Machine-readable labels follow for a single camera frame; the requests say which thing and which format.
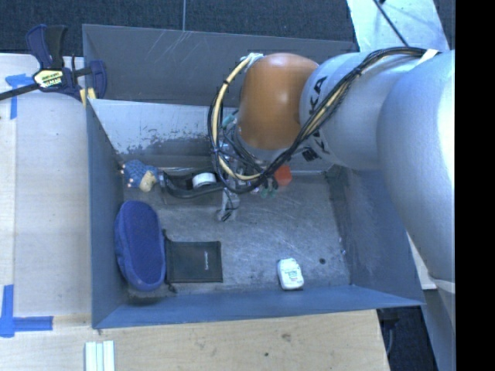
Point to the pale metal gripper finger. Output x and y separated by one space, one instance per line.
233 207
224 203

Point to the white tape roll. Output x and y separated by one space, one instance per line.
203 180

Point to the black curved tool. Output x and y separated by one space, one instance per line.
178 191

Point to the grey metal bin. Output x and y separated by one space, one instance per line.
270 238

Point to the red-orange block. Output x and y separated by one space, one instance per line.
283 174

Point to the black flat cloth pouch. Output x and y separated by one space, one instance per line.
193 262

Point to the white small packet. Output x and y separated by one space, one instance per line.
290 273

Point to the blue and yellow toy animal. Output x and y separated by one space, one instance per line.
137 170

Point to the blue oval pouch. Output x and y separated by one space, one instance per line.
139 246

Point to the pale wood flat board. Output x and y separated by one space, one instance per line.
50 207

